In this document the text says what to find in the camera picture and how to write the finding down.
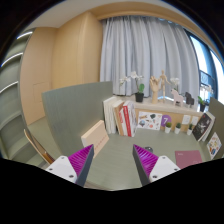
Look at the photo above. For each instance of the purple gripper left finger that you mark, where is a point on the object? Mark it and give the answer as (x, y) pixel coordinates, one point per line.
(74, 168)

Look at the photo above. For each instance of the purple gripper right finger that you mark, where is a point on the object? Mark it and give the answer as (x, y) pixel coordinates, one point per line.
(151, 167)

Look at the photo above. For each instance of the wooden chair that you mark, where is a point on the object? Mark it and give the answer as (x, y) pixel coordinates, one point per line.
(39, 148)

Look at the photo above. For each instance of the maroon notebook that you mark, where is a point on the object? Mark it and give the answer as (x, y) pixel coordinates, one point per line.
(187, 158)

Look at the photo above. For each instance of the beige box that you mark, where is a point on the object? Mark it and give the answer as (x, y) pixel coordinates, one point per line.
(96, 136)

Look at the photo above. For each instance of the small potted succulent left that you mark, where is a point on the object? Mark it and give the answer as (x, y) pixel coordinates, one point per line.
(168, 127)

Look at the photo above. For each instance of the small potted succulent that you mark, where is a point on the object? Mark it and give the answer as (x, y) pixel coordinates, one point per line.
(178, 128)
(168, 127)
(190, 128)

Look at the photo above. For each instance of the illustrated white card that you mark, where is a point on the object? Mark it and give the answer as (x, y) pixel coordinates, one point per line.
(149, 120)

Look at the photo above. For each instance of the small potted succulent middle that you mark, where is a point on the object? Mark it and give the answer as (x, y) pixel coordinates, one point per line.
(178, 128)

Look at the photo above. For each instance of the purple round number card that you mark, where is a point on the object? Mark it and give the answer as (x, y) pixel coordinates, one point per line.
(165, 119)

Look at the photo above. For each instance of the small potted succulent right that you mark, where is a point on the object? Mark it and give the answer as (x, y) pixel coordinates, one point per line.
(190, 128)

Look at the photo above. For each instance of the grey desk partition panel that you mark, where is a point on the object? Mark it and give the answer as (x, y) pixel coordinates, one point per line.
(71, 111)

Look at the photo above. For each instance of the wooden desk shelf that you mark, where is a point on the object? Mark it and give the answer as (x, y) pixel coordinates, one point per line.
(176, 112)

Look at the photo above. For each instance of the red book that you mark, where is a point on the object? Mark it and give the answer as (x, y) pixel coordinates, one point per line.
(127, 121)

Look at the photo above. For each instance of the white note card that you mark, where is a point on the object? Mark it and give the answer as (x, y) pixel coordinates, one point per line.
(186, 119)

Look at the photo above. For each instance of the white red-lettered book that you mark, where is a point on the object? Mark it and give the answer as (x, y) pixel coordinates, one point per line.
(132, 118)

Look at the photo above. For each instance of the tan book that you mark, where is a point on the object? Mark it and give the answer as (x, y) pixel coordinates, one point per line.
(117, 106)

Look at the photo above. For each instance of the colourful picture book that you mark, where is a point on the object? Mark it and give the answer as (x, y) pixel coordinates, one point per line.
(215, 147)

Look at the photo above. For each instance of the white orchid in black pot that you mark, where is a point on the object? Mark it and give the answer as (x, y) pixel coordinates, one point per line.
(139, 95)

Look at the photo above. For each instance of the pink toy horse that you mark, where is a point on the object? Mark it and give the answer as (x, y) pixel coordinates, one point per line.
(177, 97)

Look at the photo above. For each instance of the dark toy horse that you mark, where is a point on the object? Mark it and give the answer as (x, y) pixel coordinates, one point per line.
(189, 99)

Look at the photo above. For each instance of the green plant in black pot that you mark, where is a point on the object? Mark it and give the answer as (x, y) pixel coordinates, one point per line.
(202, 104)

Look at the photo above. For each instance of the wooden hand model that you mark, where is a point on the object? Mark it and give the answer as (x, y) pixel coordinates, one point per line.
(154, 85)

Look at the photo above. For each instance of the wooden mannequin figure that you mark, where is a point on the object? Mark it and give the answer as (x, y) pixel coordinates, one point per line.
(163, 80)

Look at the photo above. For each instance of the grey curtain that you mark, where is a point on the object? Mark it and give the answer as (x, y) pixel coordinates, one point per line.
(149, 47)

